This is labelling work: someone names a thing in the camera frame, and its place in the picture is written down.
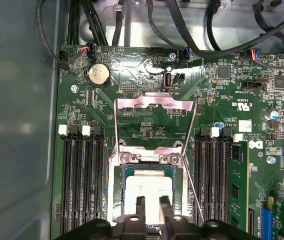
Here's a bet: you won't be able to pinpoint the black open PC case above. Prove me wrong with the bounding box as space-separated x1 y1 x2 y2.
0 0 284 240

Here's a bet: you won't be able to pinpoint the black pin header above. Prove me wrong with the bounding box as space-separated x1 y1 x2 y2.
150 46 164 57

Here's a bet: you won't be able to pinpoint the thin wire locking lever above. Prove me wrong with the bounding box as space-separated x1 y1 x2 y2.
181 152 206 225

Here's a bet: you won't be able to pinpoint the RAM slot black clips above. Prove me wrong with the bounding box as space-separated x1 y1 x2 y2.
69 124 82 234
217 128 233 226
92 124 106 224
194 126 209 224

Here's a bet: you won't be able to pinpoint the blue expansion slot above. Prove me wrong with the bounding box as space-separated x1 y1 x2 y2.
261 196 274 240

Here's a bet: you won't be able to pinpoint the internal USB port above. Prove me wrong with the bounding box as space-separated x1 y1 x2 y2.
163 65 174 92

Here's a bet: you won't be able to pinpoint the CPU socket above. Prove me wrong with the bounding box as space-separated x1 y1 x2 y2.
106 146 195 227

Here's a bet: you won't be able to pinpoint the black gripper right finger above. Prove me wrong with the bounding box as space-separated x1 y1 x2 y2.
158 195 261 240

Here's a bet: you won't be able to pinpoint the black plug coloured wires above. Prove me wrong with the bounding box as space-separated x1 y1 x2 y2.
249 48 262 63
81 41 94 60
182 44 192 64

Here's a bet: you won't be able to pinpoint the silver square CPU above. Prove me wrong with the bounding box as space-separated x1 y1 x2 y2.
121 166 177 227

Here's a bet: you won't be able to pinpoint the round coin cell battery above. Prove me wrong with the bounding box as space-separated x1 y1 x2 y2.
87 62 112 88

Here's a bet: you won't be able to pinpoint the black board connector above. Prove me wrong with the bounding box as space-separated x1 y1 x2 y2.
58 47 70 70
241 80 268 93

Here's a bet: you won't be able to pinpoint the black square chip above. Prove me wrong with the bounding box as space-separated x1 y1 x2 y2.
273 75 284 89
217 65 230 79

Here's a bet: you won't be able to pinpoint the white label sticker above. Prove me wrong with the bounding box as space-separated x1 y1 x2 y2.
238 119 253 134

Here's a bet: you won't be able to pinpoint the metal socket cover frame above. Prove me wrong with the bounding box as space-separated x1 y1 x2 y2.
113 91 198 162

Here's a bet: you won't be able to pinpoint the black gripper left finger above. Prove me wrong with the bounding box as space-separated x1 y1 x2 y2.
54 196 147 240

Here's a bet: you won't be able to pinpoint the black fan header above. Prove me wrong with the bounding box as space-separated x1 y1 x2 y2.
173 71 185 84

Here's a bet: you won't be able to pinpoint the silver capacitor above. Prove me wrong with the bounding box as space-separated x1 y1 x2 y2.
265 110 279 124

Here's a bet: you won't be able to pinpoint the black cable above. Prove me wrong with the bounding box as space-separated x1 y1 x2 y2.
147 0 190 55
206 0 223 51
253 0 284 42
111 0 126 47
166 0 284 60
36 0 70 71
81 0 109 47

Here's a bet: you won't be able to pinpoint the green RAM stick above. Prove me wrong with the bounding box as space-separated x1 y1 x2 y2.
230 139 250 232

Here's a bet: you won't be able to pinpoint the short black expansion slot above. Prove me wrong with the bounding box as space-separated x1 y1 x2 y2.
248 210 256 230

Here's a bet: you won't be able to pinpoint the green motherboard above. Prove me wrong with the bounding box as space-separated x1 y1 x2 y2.
56 44 284 240

